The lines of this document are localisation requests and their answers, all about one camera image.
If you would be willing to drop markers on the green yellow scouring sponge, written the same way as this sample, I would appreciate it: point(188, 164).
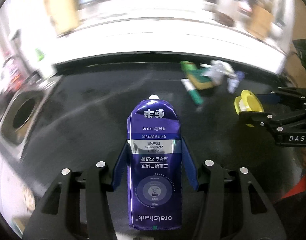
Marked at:
point(201, 81)

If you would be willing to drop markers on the wooden cutting board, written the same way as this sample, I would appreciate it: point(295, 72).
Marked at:
point(302, 22)

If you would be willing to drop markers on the red cloth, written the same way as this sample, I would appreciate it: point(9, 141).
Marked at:
point(298, 187)

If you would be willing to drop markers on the bamboo utensil holder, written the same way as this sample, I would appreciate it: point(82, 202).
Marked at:
point(261, 21)

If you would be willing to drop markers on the white foam sponge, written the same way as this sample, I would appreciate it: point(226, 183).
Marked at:
point(226, 66)

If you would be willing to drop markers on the green and white tube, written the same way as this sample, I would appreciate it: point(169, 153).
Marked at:
point(195, 96)

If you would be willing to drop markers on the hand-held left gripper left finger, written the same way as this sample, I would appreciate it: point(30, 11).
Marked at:
point(120, 166)

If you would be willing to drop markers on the glass jar with beans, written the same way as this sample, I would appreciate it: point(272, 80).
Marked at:
point(226, 7)

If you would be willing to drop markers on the white green soap bottle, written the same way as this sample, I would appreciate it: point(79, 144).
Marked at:
point(41, 60)

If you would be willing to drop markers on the red packet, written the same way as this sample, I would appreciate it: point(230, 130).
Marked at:
point(14, 73)

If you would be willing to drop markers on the steel sink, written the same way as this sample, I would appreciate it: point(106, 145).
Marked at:
point(20, 116)

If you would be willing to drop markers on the beige plastic container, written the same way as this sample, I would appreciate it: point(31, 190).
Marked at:
point(61, 12)

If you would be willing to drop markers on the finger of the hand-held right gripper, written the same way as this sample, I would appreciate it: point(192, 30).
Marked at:
point(270, 120)
point(288, 97)

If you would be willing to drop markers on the yellow tape spool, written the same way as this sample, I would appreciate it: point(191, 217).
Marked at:
point(246, 102)

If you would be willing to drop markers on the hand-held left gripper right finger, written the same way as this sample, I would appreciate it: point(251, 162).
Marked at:
point(190, 166)

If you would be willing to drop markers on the pink top baby bottle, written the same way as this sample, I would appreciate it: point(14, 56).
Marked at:
point(245, 6)

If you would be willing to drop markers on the small green box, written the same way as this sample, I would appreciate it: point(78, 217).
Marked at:
point(189, 66)

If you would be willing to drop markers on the purple toothpaste tube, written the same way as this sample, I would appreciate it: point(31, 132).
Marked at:
point(153, 170)

